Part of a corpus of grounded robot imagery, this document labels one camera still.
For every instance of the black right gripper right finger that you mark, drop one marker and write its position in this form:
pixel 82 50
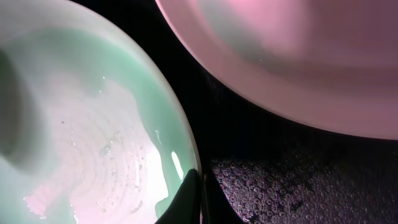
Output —
pixel 215 207

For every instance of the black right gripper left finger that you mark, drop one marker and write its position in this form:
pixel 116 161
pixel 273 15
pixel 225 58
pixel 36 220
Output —
pixel 185 207

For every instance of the round black tray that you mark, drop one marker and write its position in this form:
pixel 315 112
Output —
pixel 271 170

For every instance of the mint green plate front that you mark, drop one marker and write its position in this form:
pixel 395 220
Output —
pixel 91 131

